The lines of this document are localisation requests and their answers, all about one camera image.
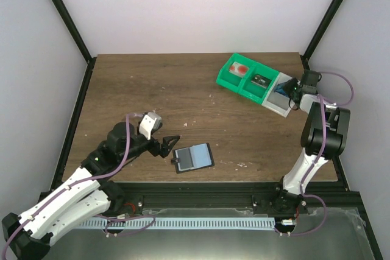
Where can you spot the black card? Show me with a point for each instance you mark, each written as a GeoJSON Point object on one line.
{"type": "Point", "coordinates": [261, 80]}

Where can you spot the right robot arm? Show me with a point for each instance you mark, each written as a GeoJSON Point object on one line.
{"type": "Point", "coordinates": [323, 137]}

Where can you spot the black right frame post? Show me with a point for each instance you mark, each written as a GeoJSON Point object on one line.
{"type": "Point", "coordinates": [322, 28]}

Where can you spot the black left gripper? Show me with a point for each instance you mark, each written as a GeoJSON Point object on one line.
{"type": "Point", "coordinates": [157, 147]}

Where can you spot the black left frame post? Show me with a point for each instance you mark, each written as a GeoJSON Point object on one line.
{"type": "Point", "coordinates": [72, 29]}

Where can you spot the green bin middle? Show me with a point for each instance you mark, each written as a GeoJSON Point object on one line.
{"type": "Point", "coordinates": [254, 92]}

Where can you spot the white translucent bin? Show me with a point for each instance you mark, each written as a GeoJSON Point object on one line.
{"type": "Point", "coordinates": [275, 101]}

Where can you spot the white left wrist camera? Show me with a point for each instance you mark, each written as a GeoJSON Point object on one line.
{"type": "Point", "coordinates": [148, 122]}

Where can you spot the black aluminium front rail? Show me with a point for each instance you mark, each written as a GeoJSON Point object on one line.
{"type": "Point", "coordinates": [261, 196]}

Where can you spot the grey card in holder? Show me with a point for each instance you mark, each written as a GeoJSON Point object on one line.
{"type": "Point", "coordinates": [185, 159]}

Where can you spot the light blue slotted cable duct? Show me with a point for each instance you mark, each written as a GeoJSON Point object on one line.
{"type": "Point", "coordinates": [197, 223]}

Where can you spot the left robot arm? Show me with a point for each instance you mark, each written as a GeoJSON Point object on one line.
{"type": "Point", "coordinates": [88, 192]}

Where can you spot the black leather card holder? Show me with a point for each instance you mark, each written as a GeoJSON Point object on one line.
{"type": "Point", "coordinates": [201, 155]}

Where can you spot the black frame post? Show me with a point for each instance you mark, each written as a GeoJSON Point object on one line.
{"type": "Point", "coordinates": [72, 29]}
{"type": "Point", "coordinates": [322, 28]}

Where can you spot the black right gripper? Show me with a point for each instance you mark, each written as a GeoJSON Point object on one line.
{"type": "Point", "coordinates": [293, 88]}

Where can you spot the green bin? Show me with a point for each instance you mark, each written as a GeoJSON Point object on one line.
{"type": "Point", "coordinates": [254, 92]}
{"type": "Point", "coordinates": [231, 81]}

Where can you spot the red white card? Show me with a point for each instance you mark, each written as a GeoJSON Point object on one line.
{"type": "Point", "coordinates": [238, 69]}

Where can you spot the green bin far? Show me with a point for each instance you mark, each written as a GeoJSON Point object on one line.
{"type": "Point", "coordinates": [231, 81]}

